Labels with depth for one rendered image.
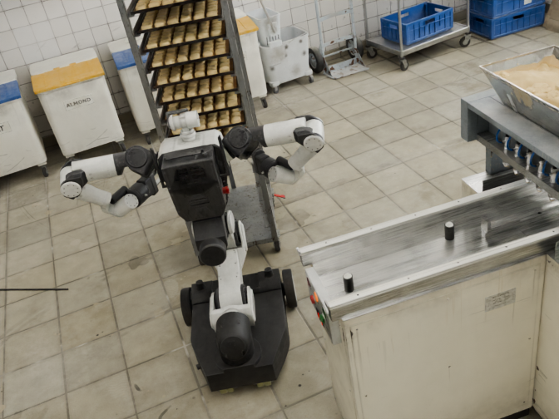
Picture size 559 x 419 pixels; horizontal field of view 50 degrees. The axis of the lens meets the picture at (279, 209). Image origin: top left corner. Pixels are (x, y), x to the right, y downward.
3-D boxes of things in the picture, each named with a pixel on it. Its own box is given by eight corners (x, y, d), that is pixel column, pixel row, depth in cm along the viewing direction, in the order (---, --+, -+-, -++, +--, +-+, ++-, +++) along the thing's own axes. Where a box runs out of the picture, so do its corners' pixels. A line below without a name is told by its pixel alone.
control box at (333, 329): (319, 296, 211) (314, 266, 204) (343, 342, 191) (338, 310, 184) (309, 299, 211) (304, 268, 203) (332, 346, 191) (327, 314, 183)
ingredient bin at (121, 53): (144, 149, 503) (115, 61, 461) (133, 122, 554) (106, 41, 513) (205, 130, 514) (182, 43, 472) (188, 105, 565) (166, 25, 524)
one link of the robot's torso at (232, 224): (245, 246, 303) (234, 239, 257) (211, 253, 304) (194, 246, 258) (240, 217, 306) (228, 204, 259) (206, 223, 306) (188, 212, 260)
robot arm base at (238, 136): (256, 146, 231) (243, 120, 232) (228, 162, 233) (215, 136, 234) (265, 149, 245) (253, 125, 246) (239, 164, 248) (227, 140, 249)
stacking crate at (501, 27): (517, 16, 616) (518, -4, 605) (544, 24, 583) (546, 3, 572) (467, 31, 605) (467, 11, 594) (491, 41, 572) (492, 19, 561)
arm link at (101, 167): (55, 177, 229) (114, 165, 233) (54, 157, 238) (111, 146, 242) (63, 199, 237) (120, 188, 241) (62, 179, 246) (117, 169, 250)
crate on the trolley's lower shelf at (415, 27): (427, 22, 593) (426, 1, 582) (453, 28, 563) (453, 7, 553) (381, 38, 575) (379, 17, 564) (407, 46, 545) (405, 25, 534)
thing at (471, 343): (485, 359, 263) (490, 188, 214) (533, 421, 235) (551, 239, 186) (335, 411, 254) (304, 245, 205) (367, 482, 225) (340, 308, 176)
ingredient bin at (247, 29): (215, 125, 517) (194, 39, 475) (200, 101, 569) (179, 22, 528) (274, 108, 527) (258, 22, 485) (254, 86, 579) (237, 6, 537)
